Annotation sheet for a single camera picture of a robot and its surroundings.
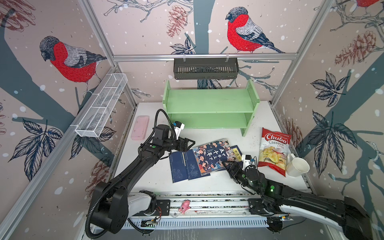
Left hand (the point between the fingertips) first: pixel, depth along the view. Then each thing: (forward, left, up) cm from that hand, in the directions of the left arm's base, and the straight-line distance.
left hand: (189, 141), depth 79 cm
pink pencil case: (+22, +37, -18) cm, 47 cm away
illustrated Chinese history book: (-3, -12, -14) cm, 18 cm away
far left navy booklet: (-7, +7, -16) cm, 19 cm away
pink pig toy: (-28, +2, -16) cm, 32 cm away
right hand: (-12, -17, -7) cm, 22 cm away
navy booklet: (-7, -1, -15) cm, 17 cm away
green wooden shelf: (+14, -13, +11) cm, 22 cm away
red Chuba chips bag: (+1, -51, -13) cm, 53 cm away
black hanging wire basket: (+55, -9, +11) cm, 56 cm away
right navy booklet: (-1, -27, -14) cm, 30 cm away
